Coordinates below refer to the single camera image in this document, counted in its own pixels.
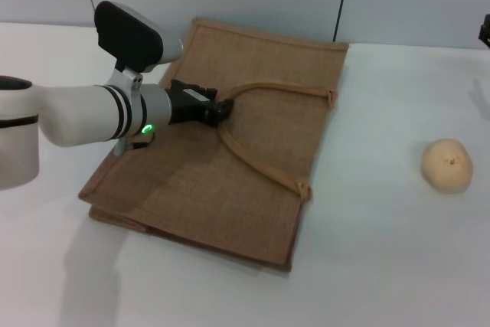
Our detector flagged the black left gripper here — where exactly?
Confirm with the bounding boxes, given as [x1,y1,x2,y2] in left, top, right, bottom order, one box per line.
[167,79,236,128]

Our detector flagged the brown woven handbag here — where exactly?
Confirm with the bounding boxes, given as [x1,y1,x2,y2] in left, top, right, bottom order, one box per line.
[77,16,350,273]

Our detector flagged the round egg yolk pastry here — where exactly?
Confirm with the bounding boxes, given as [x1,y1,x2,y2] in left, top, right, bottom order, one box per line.
[420,138,475,193]

